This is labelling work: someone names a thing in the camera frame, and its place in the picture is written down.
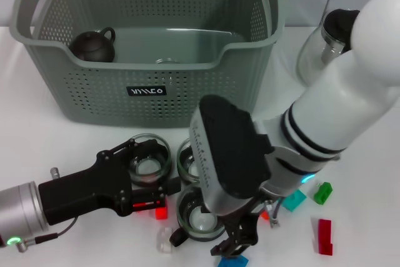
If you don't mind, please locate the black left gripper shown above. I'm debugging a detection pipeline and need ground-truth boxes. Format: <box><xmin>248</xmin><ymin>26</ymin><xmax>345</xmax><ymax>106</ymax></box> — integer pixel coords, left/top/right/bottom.
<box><xmin>37</xmin><ymin>138</ymin><xmax>183</xmax><ymax>226</ymax></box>

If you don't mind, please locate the clear white toy block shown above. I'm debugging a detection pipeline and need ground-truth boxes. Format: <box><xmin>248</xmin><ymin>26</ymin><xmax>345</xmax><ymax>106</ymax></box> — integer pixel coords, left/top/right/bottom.
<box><xmin>155</xmin><ymin>226</ymin><xmax>174</xmax><ymax>254</ymax></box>

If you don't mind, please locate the glass teacup with black sleeve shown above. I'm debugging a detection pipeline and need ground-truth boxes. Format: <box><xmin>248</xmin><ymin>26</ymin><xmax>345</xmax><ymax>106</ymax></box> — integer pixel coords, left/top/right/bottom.
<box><xmin>176</xmin><ymin>137</ymin><xmax>204</xmax><ymax>185</ymax></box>
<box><xmin>169</xmin><ymin>182</ymin><xmax>229</xmax><ymax>248</ymax></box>
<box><xmin>127</xmin><ymin>133</ymin><xmax>173</xmax><ymax>186</ymax></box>
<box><xmin>154</xmin><ymin>57</ymin><xmax>181</xmax><ymax>65</ymax></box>

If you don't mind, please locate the black clay teapot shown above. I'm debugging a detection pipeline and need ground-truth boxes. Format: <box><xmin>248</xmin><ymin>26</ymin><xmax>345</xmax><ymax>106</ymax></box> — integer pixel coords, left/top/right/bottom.
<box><xmin>67</xmin><ymin>26</ymin><xmax>116</xmax><ymax>63</ymax></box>

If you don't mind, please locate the teal flat toy block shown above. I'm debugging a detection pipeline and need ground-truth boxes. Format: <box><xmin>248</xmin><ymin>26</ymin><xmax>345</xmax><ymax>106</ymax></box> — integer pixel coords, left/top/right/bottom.
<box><xmin>281</xmin><ymin>190</ymin><xmax>307</xmax><ymax>212</ymax></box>

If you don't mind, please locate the dark red long block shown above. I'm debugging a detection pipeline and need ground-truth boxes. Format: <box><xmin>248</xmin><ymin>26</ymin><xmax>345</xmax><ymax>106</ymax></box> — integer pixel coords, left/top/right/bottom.
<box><xmin>311</xmin><ymin>216</ymin><xmax>334</xmax><ymax>257</ymax></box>

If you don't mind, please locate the glass teapot with black handle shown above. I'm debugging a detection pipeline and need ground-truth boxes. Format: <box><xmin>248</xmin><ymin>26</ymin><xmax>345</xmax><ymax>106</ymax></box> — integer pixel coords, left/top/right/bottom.
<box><xmin>296</xmin><ymin>9</ymin><xmax>362</xmax><ymax>86</ymax></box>

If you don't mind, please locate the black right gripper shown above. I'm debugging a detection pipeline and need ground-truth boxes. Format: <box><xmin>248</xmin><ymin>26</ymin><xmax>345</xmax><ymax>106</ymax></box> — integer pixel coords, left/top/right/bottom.
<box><xmin>209</xmin><ymin>196</ymin><xmax>269</xmax><ymax>257</ymax></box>

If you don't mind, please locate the right arm connector cable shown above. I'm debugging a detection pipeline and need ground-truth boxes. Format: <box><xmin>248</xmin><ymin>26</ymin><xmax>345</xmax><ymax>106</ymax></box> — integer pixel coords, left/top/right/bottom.
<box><xmin>264</xmin><ymin>199</ymin><xmax>281</xmax><ymax>229</ymax></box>

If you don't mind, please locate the blue flat toy block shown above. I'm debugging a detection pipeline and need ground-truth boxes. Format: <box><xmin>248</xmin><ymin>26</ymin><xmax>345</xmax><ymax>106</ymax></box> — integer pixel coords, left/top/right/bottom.
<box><xmin>215</xmin><ymin>254</ymin><xmax>250</xmax><ymax>267</ymax></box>

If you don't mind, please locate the grey perforated storage basket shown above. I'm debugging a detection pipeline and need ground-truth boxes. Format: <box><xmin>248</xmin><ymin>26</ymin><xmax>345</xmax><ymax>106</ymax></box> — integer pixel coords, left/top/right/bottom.
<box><xmin>8</xmin><ymin>0</ymin><xmax>286</xmax><ymax>129</ymax></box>

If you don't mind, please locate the left arm connector cable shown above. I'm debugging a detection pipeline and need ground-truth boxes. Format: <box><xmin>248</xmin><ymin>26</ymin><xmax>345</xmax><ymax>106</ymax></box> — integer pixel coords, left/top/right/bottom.
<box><xmin>17</xmin><ymin>216</ymin><xmax>78</xmax><ymax>245</ymax></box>

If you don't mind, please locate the arm connector cable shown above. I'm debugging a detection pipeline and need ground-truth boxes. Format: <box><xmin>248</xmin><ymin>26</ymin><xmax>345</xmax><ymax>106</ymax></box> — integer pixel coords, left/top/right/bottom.
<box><xmin>17</xmin><ymin>216</ymin><xmax>78</xmax><ymax>245</ymax></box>
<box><xmin>264</xmin><ymin>199</ymin><xmax>281</xmax><ymax>229</ymax></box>

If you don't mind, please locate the green toy block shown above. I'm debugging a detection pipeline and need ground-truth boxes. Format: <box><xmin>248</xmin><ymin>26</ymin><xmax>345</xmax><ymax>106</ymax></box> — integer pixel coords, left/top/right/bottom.
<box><xmin>313</xmin><ymin>181</ymin><xmax>334</xmax><ymax>205</ymax></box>

